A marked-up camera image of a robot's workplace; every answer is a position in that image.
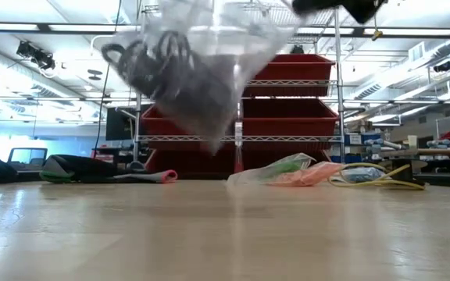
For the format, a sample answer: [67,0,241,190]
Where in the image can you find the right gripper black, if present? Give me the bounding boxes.
[291,0,386,24]

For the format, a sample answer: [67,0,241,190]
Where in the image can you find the clear zip bag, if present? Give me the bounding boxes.
[227,151,316,185]
[341,165,386,183]
[99,0,309,156]
[266,161,345,188]

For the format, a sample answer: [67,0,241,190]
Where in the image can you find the green rubber bands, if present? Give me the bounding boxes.
[263,159,312,179]

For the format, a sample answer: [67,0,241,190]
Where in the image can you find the orange rubber bands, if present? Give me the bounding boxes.
[271,162,343,187]

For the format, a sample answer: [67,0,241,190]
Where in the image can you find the blue rubber bands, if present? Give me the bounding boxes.
[345,166,384,183]

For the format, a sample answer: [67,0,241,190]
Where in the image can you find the yellow hanging power plug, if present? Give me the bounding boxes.
[371,15,384,42]

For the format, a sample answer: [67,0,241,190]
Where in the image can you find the blue bin with white label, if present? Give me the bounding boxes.
[344,133,373,147]

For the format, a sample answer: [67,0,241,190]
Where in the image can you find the blue storage bin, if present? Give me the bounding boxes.
[333,153,367,165]

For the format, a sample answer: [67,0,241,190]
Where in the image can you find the pale blue cylindrical part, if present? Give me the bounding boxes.
[365,137,405,155]
[427,138,450,151]

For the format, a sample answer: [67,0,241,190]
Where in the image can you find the pink loop-shaped object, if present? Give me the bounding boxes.
[160,169,179,184]

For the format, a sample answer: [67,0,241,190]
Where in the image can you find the dark grey monitor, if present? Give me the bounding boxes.
[105,105,148,142]

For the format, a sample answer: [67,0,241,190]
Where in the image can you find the black bundle with green edge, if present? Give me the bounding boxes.
[39,154,179,184]

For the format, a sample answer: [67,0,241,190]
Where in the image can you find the computer monitor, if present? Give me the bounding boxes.
[6,147,48,172]

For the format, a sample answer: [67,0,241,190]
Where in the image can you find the chrome wire shelf rack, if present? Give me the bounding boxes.
[133,2,347,175]

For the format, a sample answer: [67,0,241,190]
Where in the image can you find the yellow cable coil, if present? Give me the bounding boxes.
[326,159,427,191]

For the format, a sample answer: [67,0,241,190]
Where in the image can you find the black hanging cable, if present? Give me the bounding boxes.
[92,0,123,155]

